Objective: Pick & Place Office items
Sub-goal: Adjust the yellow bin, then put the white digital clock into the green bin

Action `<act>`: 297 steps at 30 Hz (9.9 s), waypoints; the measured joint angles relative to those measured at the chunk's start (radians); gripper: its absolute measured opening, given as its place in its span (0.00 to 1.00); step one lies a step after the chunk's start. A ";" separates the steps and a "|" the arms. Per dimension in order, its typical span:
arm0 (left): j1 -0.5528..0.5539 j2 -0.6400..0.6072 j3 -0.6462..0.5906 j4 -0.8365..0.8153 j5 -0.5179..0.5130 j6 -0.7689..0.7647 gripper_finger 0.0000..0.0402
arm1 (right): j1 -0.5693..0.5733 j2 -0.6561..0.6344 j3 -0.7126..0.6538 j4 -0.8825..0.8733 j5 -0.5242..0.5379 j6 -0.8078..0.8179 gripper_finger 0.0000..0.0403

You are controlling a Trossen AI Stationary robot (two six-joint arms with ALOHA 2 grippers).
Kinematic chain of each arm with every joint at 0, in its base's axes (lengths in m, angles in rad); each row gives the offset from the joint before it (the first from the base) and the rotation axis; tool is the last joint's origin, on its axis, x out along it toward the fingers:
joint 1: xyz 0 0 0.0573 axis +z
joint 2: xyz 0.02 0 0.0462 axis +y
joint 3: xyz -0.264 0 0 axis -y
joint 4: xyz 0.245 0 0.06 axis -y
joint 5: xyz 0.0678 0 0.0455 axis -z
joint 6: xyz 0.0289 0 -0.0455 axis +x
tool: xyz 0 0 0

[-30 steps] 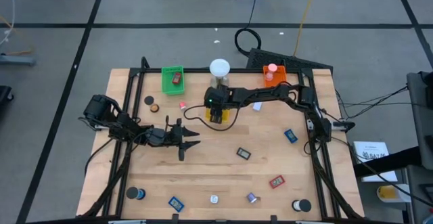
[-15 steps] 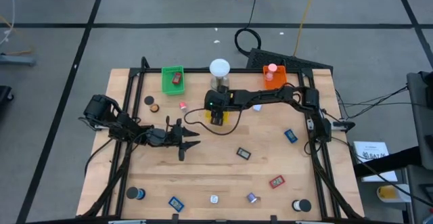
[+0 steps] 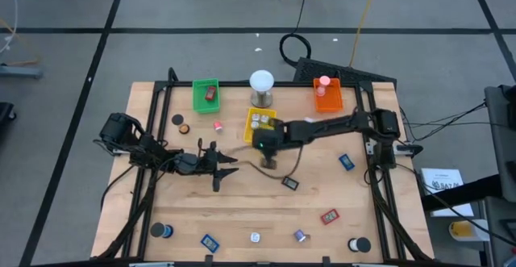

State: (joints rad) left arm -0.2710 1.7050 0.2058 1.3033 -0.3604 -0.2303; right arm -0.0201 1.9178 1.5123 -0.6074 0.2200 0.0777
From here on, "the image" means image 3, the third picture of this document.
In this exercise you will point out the light blue USB wall charger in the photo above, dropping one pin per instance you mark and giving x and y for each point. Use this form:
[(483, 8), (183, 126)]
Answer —
[(255, 117)]

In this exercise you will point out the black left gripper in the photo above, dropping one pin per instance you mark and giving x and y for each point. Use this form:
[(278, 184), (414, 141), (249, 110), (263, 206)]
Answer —
[(207, 164)]

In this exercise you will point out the orange sand hourglass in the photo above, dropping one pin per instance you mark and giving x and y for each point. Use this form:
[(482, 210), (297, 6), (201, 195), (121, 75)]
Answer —
[(184, 129)]

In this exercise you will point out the black bar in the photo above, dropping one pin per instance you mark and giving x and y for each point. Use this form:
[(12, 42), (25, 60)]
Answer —
[(463, 194)]

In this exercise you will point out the purple USB wall charger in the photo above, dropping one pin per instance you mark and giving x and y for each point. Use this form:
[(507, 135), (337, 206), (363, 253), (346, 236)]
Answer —
[(255, 237), (299, 235)]

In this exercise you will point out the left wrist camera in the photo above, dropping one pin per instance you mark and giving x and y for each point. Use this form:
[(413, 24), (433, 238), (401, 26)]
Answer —
[(187, 163)]

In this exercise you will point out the grey equipment cart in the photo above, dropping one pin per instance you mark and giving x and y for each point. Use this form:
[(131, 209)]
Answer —
[(502, 146)]

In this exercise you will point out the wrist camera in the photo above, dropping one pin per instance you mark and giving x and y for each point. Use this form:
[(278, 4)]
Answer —
[(262, 140), (187, 163)]

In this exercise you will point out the pink USB wall charger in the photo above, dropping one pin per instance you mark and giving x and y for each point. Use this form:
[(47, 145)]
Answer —
[(218, 126)]

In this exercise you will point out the blue digital clock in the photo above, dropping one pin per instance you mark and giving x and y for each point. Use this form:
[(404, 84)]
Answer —
[(346, 162), (209, 243)]

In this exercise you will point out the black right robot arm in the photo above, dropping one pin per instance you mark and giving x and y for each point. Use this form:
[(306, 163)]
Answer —
[(322, 128)]

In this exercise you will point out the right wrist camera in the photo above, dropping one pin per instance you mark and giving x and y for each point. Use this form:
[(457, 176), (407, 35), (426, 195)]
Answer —
[(262, 140)]

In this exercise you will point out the pink hourglass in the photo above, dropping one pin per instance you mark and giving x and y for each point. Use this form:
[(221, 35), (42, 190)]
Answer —
[(323, 81)]

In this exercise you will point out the orange plastic basket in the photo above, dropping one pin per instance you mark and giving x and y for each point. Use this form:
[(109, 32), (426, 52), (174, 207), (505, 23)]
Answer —
[(328, 103)]

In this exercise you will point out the black digital clock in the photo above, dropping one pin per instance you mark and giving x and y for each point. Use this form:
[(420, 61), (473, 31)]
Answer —
[(290, 183)]

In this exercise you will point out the white sand hourglass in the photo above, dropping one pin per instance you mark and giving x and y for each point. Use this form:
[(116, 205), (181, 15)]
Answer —
[(363, 244)]

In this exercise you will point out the white bulb lamp metal base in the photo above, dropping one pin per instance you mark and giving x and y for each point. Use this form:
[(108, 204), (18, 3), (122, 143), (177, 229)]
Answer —
[(261, 80)]

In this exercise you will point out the silver aluminium bracket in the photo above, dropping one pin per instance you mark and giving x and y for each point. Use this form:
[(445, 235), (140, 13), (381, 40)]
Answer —
[(151, 264), (373, 265)]

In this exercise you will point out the white booklet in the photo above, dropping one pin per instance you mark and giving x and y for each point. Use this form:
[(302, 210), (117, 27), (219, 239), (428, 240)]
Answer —
[(443, 178)]

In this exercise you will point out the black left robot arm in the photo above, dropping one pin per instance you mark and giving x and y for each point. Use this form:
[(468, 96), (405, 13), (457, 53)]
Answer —
[(149, 150)]

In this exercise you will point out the red digital clock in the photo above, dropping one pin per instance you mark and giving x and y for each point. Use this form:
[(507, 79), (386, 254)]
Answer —
[(210, 93), (329, 216)]

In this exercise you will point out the grey floor stand base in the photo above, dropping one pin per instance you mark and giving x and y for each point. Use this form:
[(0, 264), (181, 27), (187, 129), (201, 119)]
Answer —
[(20, 72)]

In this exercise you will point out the green plastic basket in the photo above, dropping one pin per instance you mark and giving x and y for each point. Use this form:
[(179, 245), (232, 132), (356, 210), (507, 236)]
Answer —
[(199, 105)]

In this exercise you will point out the yellow and white bottle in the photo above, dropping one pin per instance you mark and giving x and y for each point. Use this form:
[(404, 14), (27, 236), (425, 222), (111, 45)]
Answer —
[(461, 230)]

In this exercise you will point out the black floor object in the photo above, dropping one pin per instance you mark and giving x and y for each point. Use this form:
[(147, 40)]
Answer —
[(5, 113)]

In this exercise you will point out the black perforated metal stand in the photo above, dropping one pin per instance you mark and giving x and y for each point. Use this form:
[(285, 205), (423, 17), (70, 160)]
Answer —
[(322, 70)]

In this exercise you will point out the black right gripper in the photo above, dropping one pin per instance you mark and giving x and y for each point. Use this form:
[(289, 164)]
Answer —
[(269, 162)]

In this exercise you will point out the black table clamp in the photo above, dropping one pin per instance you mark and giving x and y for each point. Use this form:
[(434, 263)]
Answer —
[(326, 260), (208, 259)]

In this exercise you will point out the yellow plastic basket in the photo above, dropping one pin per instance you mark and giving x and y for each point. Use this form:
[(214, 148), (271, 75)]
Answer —
[(248, 134)]

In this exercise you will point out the black aluminium table frame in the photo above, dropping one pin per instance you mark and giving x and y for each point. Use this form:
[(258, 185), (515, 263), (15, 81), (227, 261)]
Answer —
[(234, 84)]

